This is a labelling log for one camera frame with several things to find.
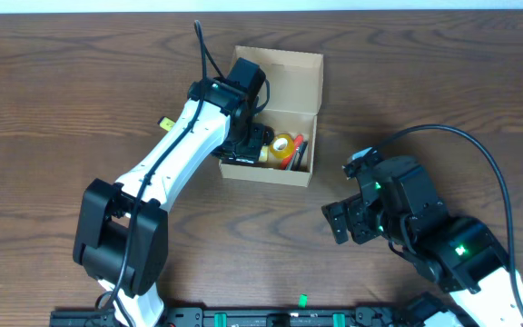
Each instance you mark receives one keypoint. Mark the green small clip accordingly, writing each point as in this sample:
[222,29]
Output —
[302,301]

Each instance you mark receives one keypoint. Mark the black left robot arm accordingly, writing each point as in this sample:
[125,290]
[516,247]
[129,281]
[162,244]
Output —
[122,232]

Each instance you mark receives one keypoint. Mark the yellow sticky notes pad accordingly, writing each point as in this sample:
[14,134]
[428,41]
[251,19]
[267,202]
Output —
[264,154]

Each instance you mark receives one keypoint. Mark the black mounting rail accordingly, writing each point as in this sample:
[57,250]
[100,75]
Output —
[261,317]

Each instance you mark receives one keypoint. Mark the yellow highlighter marker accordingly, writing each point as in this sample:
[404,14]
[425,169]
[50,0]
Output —
[166,123]

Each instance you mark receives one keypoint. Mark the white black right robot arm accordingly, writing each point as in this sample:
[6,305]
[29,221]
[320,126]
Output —
[459,254]

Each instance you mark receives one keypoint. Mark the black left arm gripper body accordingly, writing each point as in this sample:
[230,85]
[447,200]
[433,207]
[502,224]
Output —
[241,151]

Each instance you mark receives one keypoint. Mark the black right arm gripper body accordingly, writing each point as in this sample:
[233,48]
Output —
[350,216]

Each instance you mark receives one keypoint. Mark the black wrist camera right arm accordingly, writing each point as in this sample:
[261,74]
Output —
[397,179]

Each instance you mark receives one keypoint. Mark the brown cardboard box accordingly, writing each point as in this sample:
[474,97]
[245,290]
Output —
[294,100]

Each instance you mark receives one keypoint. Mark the yellow tape roll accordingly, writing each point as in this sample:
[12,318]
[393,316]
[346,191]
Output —
[282,146]

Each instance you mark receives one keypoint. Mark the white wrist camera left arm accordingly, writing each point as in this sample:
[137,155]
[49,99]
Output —
[246,76]

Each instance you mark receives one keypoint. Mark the black round tape dispenser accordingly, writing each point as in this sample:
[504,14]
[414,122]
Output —
[268,134]

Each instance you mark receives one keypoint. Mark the red black stapler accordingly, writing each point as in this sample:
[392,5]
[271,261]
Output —
[288,163]

